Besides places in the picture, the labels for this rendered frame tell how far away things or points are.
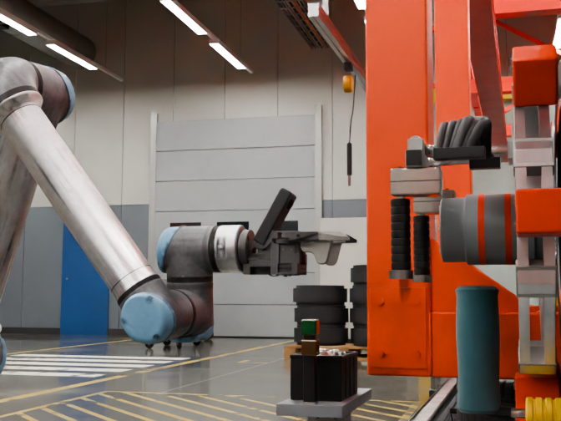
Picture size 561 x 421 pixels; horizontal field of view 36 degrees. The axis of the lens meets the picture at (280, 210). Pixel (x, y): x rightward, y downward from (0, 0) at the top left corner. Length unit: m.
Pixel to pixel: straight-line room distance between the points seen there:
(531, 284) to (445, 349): 0.74
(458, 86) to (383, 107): 2.00
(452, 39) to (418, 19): 2.00
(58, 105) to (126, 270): 0.46
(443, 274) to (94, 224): 0.96
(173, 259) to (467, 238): 0.56
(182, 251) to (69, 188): 0.24
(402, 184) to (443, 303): 0.68
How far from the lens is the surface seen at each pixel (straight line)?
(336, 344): 10.30
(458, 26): 4.31
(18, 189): 1.87
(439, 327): 2.18
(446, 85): 4.24
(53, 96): 1.84
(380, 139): 2.24
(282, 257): 1.60
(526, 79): 1.57
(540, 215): 1.39
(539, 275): 1.47
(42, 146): 1.66
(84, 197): 1.61
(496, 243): 1.68
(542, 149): 1.49
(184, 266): 1.65
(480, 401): 1.83
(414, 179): 1.57
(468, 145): 1.55
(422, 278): 1.90
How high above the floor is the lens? 0.72
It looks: 6 degrees up
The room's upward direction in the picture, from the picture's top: straight up
